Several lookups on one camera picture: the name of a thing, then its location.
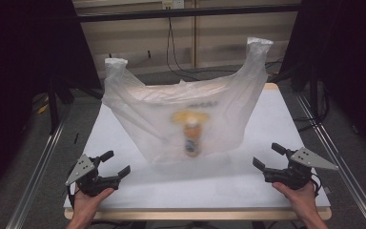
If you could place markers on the orange bottle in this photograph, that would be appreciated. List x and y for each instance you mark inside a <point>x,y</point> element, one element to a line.
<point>192,136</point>

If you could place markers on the yellow item in bag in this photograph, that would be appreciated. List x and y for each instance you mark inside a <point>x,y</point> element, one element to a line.
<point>181,117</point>

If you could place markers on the black horizontal bar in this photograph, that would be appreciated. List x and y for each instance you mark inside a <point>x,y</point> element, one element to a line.
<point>187,12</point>

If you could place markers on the metal floor rail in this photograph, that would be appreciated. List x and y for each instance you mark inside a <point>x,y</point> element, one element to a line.
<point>336,149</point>
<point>36,175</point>

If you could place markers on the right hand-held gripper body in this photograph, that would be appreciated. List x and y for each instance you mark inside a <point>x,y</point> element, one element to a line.
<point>298,175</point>

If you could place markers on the person's right hand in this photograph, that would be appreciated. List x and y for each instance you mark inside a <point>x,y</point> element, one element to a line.
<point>301,200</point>

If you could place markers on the white wall power outlet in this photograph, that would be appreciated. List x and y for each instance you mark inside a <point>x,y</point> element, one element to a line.
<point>173,4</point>

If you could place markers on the translucent white plastic bag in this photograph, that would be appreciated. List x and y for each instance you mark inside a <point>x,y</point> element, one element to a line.
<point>146,111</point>

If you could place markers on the black curtain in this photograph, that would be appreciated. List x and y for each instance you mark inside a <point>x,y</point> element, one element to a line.
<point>346,47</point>
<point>19,63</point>

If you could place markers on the small black floor object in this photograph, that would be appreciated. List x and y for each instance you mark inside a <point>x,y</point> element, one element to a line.
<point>76,138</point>

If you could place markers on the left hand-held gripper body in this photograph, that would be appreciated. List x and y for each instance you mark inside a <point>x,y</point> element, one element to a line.
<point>87,179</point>

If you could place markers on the black metal stand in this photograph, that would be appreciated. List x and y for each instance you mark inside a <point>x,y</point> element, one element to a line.
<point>53,108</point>
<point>314,95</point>

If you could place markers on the person's left hand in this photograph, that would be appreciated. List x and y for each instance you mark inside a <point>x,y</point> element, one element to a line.
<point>85,205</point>

